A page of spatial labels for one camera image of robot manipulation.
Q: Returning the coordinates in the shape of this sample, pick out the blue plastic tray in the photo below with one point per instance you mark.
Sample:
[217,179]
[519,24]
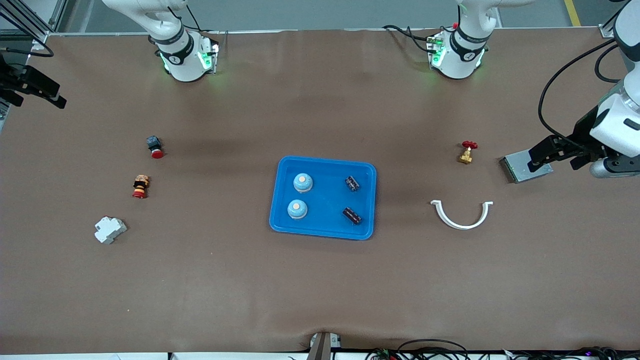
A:
[325,210]

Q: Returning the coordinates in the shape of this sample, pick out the aluminium frame profile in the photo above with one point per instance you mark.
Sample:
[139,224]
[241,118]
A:
[606,32]
[30,27]

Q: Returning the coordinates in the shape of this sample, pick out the white circuit breaker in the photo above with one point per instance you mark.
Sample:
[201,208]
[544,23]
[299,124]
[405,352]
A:
[110,230]

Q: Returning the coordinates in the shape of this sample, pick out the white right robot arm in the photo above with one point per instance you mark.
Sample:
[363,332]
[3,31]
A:
[175,55]

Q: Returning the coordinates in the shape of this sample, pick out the grey metal box module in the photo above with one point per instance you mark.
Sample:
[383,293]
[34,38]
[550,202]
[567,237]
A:
[517,171]

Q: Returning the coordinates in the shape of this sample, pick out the dark cylindrical capacitor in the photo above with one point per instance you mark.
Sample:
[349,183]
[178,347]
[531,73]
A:
[352,216]
[352,183]

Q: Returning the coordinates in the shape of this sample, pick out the red yellow black stacked switch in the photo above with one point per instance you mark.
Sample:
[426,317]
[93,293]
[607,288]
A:
[140,187]

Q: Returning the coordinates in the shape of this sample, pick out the light blue call bell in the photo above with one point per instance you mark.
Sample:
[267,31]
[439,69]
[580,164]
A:
[297,210]
[303,182]

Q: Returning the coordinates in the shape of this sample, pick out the red emergency stop button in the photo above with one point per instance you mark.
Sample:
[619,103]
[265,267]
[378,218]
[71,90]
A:
[155,146]

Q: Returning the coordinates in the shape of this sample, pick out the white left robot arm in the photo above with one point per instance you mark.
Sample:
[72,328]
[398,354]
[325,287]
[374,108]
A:
[465,50]

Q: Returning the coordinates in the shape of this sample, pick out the grey metal table bracket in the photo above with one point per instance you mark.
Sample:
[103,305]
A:
[320,347]

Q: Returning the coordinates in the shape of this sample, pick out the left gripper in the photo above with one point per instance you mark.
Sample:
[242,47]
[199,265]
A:
[580,134]

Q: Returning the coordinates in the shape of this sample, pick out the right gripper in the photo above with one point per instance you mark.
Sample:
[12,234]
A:
[12,80]

